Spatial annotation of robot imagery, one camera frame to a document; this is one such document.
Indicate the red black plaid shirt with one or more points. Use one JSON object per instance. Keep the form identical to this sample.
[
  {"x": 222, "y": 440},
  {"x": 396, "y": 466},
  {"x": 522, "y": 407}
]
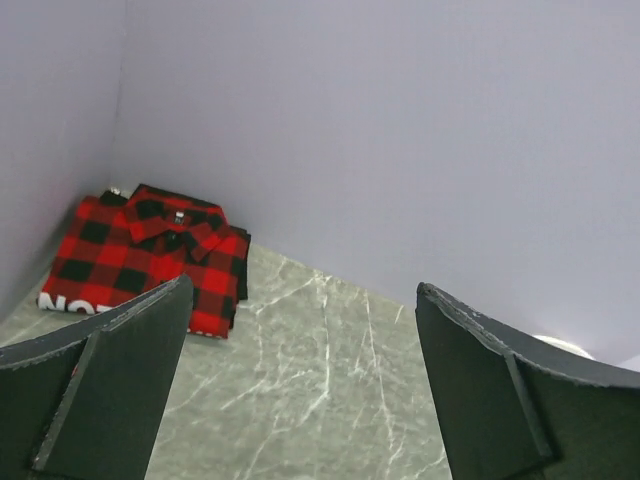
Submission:
[{"x": 110, "y": 255}]

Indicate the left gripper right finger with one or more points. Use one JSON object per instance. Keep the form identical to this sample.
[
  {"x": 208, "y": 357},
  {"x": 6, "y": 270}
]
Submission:
[{"x": 510, "y": 406}]

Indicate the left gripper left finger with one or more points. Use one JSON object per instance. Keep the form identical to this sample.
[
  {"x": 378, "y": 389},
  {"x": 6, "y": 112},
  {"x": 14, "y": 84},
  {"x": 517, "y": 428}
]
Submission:
[{"x": 86, "y": 401}]

